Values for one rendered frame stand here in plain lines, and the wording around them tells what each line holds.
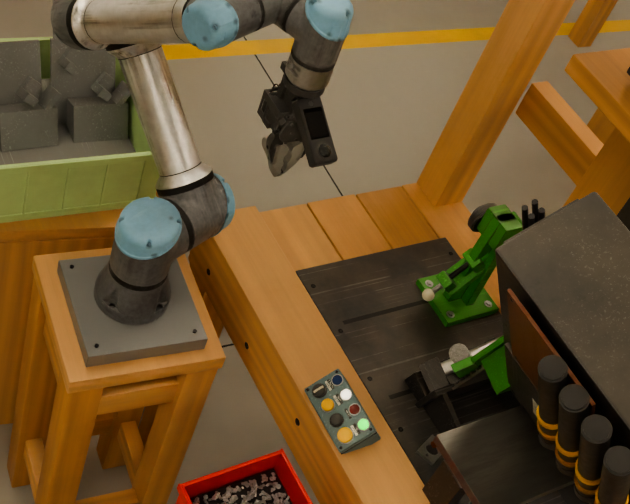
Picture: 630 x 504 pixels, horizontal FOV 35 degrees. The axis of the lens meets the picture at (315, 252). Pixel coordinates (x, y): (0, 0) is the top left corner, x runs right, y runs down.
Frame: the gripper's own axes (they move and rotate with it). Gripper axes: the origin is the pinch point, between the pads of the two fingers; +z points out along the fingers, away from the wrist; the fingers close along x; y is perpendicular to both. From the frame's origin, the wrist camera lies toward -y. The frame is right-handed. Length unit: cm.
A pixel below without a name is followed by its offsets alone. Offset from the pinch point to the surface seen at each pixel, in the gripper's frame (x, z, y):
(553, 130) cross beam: -74, 6, 4
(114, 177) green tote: 9, 40, 41
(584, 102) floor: -268, 129, 125
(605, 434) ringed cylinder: -3, -24, -72
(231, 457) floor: -28, 129, 9
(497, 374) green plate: -29, 16, -42
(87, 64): 6, 31, 69
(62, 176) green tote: 21, 38, 42
